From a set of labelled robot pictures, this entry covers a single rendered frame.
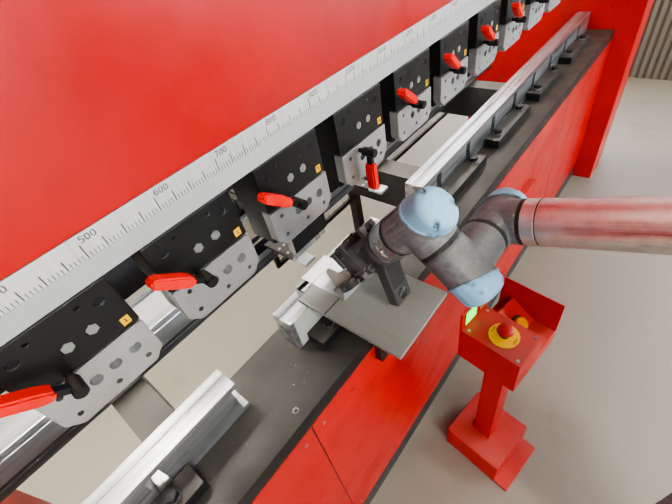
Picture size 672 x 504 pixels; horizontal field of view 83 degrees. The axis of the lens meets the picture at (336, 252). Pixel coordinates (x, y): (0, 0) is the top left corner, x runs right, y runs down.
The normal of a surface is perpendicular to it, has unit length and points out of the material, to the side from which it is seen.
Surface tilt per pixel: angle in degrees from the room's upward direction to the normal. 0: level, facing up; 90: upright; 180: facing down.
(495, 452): 0
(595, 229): 67
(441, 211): 41
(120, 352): 90
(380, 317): 0
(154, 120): 90
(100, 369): 90
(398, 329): 0
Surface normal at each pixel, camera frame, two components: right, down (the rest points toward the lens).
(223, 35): 0.77, 0.33
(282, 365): -0.17, -0.71
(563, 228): -0.74, 0.23
